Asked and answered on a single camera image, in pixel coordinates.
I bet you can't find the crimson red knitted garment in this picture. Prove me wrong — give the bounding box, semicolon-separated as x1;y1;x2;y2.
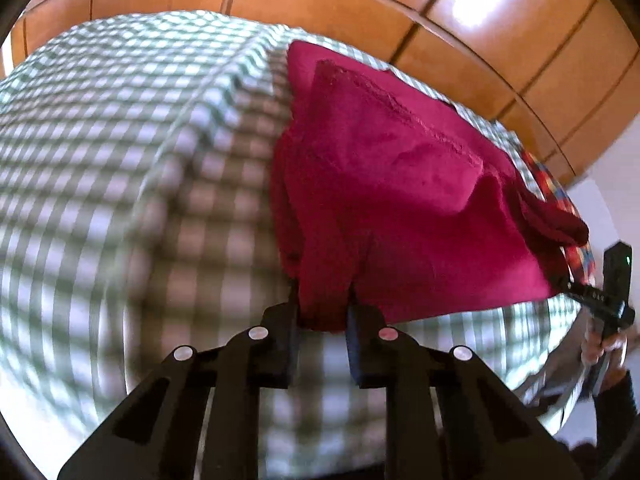
270;40;568;332

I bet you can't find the dark sleeved right forearm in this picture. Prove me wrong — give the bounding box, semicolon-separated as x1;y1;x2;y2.
570;370;639;479

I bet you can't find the person's right hand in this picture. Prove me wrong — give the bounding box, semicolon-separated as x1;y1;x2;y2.
582;318;628;396

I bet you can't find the multicoloured plaid pillow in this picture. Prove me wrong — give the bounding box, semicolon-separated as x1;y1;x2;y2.
520;150;596;285

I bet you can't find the orange wooden wardrobe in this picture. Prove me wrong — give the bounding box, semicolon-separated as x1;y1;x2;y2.
1;0;639;183

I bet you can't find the green white checkered bedsheet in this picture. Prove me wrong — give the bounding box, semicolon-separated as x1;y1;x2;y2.
0;8;586;478

